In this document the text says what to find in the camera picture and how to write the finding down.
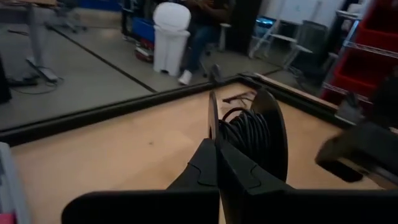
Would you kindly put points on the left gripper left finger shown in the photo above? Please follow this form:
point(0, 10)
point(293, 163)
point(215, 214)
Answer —
point(186, 205)

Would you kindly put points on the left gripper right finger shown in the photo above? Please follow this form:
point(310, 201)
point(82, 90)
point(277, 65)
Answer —
point(280, 208)

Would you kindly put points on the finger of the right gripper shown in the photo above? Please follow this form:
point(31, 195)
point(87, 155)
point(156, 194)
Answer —
point(373, 146)

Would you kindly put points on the red plastic storage bin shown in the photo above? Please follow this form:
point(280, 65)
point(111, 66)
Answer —
point(342, 96)
point(377, 18)
point(367, 71)

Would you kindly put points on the grey mesh chair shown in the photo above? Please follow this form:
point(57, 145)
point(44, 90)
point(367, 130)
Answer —
point(311, 37)

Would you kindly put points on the clear safety glasses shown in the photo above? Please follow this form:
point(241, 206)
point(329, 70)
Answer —
point(239, 99)

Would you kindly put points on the white folding stand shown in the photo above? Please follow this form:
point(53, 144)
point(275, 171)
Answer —
point(284, 38)

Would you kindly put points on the tall black cabinet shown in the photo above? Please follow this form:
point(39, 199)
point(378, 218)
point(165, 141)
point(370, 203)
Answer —
point(245, 28)

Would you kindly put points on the white pedal trash bin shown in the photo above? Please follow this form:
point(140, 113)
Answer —
point(171, 37)

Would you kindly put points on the grey office chair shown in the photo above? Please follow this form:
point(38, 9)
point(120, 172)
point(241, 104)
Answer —
point(224, 37)

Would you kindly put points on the person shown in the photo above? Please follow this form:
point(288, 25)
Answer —
point(205, 34)

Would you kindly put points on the blue plastic crate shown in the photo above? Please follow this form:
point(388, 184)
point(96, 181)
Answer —
point(143, 29)

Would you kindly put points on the grey standing desk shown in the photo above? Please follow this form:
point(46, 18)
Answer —
point(34, 37)

